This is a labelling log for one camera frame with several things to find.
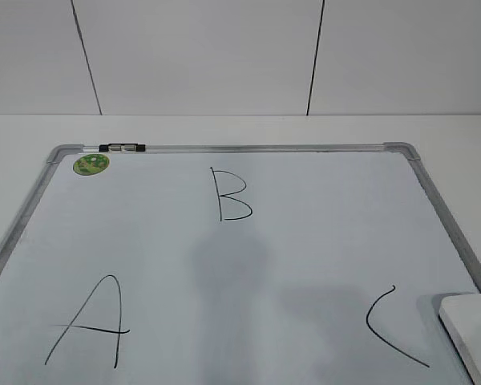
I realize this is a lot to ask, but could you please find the white whiteboard eraser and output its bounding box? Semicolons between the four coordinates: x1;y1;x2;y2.
439;294;481;384

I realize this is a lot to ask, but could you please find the green round magnet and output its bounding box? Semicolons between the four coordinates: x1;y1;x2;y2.
73;154;110;176

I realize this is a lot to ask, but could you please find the white board with aluminium frame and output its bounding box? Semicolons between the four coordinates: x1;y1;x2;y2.
0;142;481;384

